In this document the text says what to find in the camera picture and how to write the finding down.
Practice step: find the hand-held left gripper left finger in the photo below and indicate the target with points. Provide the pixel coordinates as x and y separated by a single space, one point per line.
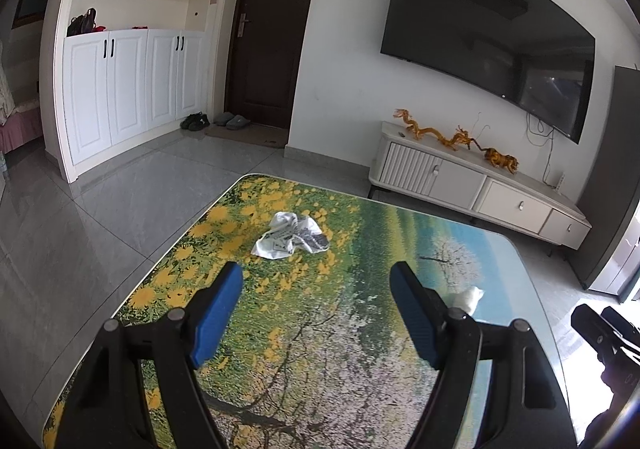
215 324

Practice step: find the grey slipper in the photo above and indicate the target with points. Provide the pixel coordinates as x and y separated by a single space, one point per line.
239 122
222 119

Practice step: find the golden dragon figurine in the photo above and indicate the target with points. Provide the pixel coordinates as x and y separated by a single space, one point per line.
425 131

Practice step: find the dark brown entrance door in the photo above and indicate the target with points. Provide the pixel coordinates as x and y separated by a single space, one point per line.
270 54

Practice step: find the white tissue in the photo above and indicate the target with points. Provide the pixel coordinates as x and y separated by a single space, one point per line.
470 298

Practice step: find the white low television cabinet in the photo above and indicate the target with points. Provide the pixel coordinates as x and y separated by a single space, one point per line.
450 179

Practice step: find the dark bag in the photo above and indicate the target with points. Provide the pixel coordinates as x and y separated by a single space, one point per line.
85 24

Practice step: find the white power strip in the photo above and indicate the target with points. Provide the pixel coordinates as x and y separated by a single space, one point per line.
560 180

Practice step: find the white built-in cabinet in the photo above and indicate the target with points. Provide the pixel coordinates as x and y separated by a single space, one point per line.
130 89

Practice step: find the brown doormat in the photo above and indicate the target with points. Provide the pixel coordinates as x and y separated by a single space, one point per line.
250 135

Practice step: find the golden tiger figurine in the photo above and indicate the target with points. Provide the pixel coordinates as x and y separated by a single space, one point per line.
500 160

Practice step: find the white printed paper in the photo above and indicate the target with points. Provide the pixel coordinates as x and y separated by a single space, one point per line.
280 241

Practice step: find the large black wall television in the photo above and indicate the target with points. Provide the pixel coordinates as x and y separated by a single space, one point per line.
475 29

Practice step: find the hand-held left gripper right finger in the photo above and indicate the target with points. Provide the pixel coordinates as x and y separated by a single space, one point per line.
412 319

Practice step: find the bed with pink skirt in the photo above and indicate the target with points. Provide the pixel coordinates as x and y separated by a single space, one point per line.
20 129

